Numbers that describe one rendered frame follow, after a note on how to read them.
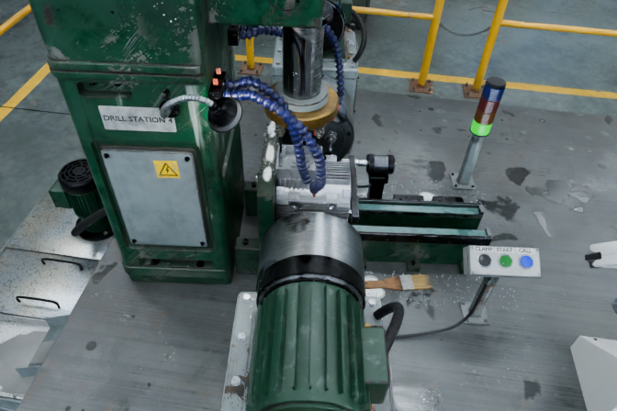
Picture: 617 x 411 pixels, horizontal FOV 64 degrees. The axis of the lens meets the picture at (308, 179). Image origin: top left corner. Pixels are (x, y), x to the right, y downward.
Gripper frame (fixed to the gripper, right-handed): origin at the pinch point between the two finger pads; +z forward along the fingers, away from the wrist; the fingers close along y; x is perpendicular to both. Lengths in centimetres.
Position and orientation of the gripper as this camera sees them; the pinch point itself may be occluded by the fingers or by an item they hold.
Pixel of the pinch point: (597, 260)
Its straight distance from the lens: 127.9
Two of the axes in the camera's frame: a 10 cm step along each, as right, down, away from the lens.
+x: -0.4, 9.7, -2.5
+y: -10.0, -0.4, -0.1
